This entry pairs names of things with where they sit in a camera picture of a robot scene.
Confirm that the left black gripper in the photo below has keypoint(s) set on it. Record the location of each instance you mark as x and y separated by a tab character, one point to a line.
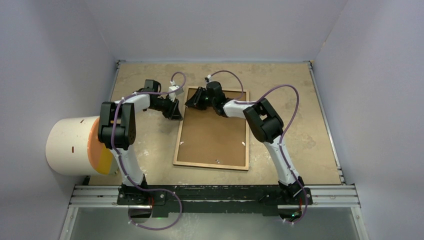
175	114

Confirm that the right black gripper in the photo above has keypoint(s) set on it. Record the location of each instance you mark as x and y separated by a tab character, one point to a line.
195	102

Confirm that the brown cardboard backing board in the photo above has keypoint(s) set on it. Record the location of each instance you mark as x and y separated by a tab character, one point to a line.
212	136

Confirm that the black wooden picture frame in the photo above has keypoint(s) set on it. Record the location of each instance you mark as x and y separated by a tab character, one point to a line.
246	145

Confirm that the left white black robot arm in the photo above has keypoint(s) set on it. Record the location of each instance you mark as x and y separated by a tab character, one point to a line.
117	128

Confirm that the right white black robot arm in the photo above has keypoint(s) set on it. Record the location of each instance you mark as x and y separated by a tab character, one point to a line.
265	124

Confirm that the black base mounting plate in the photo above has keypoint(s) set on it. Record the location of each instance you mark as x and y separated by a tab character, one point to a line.
267	200

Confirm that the white cylinder orange lid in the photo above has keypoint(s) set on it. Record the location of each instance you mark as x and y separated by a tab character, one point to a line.
73	148

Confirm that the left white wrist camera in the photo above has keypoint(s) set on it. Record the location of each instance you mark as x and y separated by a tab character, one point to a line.
174	91

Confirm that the aluminium rail frame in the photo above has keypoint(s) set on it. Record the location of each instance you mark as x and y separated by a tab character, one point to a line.
338	205

